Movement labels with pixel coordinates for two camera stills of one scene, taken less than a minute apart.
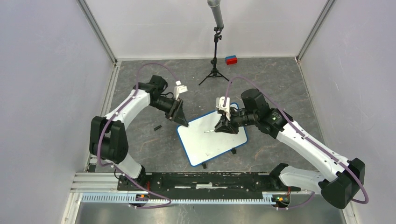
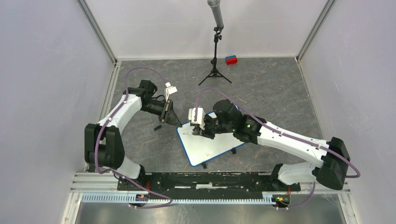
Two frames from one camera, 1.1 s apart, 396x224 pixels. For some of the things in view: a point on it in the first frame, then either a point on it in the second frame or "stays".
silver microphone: (216, 7) stays
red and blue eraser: (231, 59) stays
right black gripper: (222, 125) to (205, 133)
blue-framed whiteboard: (201, 143) stays
